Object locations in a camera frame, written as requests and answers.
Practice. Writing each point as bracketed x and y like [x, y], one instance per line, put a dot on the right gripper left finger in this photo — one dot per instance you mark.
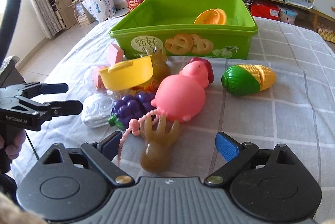
[100, 156]

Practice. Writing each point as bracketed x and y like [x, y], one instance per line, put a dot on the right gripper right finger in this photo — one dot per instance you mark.
[238, 157]

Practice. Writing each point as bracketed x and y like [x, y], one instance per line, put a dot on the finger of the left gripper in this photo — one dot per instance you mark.
[61, 108]
[34, 89]

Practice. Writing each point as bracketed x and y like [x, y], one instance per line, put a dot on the clear plastic case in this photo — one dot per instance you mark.
[97, 110]

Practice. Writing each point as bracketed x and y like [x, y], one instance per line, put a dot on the brown rubber hand toy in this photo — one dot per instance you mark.
[158, 59]

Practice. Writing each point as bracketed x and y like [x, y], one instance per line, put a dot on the person left hand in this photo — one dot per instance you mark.
[14, 149]

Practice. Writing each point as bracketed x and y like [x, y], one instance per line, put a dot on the pink clear capsule ball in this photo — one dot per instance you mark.
[93, 80]

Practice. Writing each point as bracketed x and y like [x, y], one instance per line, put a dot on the purple toy grapes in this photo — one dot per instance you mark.
[130, 107]

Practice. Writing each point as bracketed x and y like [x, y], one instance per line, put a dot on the yellow toy pot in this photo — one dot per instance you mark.
[127, 74]

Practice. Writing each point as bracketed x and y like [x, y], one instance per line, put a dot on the toy corn cob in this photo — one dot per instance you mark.
[243, 79]

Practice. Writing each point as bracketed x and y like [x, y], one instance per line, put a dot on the grey checked table cloth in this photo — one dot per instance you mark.
[297, 110]

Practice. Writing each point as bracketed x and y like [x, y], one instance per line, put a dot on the pink block toy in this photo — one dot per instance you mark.
[114, 54]

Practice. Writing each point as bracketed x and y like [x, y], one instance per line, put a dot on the pink rubber pig toy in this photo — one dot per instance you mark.
[179, 96]

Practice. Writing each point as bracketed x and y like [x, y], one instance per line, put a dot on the dark red toy piece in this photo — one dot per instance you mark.
[202, 71]

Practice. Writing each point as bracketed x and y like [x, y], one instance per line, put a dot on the white paper shopping bag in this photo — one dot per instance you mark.
[101, 10]

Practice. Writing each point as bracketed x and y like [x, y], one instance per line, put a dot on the green plastic storage box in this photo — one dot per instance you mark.
[170, 24]

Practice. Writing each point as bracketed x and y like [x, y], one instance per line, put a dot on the red box under cabinet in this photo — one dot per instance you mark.
[265, 9]

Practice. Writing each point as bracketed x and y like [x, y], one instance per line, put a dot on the yellow egg tray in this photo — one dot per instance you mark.
[326, 32]

